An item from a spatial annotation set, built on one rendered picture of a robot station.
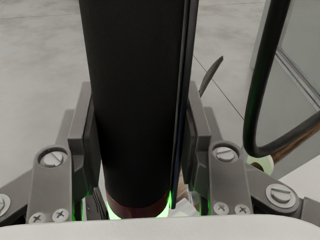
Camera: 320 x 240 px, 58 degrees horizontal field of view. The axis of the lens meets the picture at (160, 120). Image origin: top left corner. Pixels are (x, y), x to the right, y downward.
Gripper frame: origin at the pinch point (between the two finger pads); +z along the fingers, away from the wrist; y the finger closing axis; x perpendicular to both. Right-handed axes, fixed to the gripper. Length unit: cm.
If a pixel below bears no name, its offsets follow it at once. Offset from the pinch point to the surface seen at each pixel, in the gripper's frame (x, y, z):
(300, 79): -55, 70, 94
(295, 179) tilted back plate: -35, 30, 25
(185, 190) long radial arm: -41, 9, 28
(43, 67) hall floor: -155, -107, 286
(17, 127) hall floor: -155, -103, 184
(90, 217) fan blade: -56, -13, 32
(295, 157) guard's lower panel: -86, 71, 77
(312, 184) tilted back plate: -33, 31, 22
